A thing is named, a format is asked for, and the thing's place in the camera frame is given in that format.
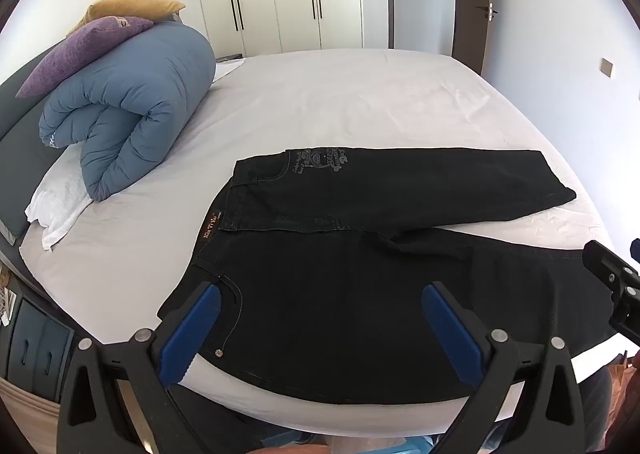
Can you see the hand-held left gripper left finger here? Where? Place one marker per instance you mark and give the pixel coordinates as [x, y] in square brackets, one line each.
[192, 334]

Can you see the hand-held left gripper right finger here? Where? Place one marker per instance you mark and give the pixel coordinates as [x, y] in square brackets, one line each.
[450, 334]

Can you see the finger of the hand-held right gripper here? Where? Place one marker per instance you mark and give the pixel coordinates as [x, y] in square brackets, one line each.
[602, 259]
[627, 319]

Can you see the black pants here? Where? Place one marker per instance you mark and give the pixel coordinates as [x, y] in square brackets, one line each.
[325, 294]

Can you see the person's grey clothing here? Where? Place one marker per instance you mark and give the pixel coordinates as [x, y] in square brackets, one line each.
[600, 414]

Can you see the dark nightstand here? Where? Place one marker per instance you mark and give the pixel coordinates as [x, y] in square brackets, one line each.
[35, 349]

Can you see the bed with white sheet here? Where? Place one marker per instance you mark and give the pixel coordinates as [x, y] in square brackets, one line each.
[350, 104]

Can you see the rolled blue duvet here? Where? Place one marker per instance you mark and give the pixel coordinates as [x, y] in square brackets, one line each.
[150, 84]

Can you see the purple pillow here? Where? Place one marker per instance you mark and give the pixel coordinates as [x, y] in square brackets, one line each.
[75, 52]

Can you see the yellow pillow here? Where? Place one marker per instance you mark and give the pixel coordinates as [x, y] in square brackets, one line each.
[130, 7]

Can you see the square light switch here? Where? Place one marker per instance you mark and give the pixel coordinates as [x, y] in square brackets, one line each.
[607, 68]

